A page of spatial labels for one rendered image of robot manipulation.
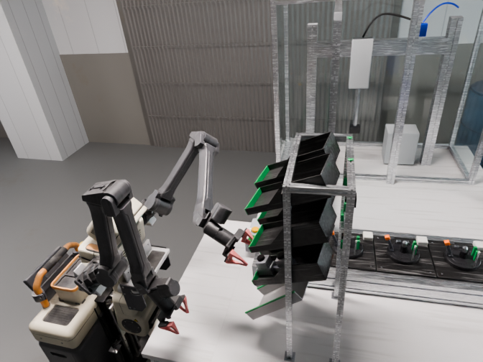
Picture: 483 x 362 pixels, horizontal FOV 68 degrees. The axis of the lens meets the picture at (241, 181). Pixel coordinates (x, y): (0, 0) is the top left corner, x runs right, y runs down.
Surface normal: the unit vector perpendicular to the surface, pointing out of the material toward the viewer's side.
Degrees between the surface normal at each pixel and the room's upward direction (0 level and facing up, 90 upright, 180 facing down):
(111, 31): 90
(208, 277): 0
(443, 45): 90
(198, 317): 0
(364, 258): 0
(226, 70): 90
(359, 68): 90
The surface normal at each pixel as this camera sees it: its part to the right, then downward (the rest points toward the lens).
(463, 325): -0.08, -0.84
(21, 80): -0.26, 0.53
